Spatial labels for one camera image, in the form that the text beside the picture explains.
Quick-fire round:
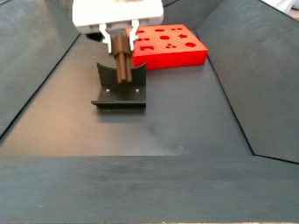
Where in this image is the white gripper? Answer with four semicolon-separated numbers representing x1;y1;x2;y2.
72;0;164;53

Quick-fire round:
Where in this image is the brown three prong object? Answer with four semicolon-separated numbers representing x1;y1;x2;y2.
112;34;132;83

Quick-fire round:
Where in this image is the black curved fixture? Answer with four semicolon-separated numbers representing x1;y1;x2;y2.
90;64;145;109

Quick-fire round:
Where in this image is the red block with shaped holes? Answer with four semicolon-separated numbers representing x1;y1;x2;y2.
132;24;208;70

